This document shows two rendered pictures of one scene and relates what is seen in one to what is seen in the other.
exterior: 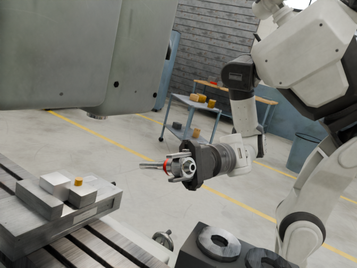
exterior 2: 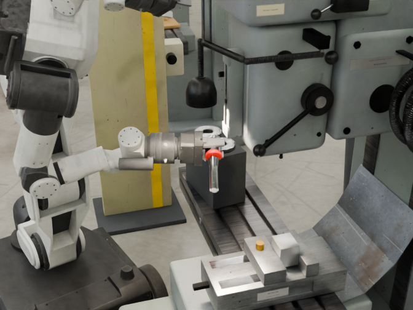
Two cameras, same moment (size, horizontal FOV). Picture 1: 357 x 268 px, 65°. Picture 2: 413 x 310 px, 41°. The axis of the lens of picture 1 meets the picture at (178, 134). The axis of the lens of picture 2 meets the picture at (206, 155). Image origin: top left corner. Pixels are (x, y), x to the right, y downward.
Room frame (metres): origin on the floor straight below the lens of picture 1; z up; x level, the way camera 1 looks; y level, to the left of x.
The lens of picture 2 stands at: (1.60, 0.99, 1.93)
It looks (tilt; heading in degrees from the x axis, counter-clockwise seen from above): 28 degrees down; 227
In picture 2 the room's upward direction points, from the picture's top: 1 degrees counter-clockwise
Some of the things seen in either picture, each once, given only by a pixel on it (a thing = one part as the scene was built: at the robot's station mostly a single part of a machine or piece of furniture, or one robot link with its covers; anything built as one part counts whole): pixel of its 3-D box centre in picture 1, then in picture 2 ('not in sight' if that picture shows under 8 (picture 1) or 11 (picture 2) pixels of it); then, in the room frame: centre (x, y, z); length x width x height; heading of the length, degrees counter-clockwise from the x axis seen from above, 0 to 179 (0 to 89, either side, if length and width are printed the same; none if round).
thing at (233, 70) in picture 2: not in sight; (233, 93); (0.72, 0.14, 1.44); 0.04 x 0.04 x 0.21; 63
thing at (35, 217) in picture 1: (61, 201); (273, 268); (0.69, 0.27, 0.99); 0.35 x 0.15 x 0.11; 153
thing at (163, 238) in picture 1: (158, 248); not in sight; (1.06, -0.04, 0.64); 0.16 x 0.12 x 0.12; 153
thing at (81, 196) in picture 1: (70, 187); (263, 259); (0.72, 0.26, 1.03); 0.15 x 0.06 x 0.04; 63
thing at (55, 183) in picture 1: (54, 187); (284, 250); (0.67, 0.29, 1.04); 0.06 x 0.05 x 0.06; 63
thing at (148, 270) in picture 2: not in sight; (151, 291); (0.65, -0.34, 0.50); 0.20 x 0.05 x 0.20; 80
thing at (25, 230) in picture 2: not in sight; (51, 239); (0.86, -0.65, 0.68); 0.21 x 0.20 x 0.13; 80
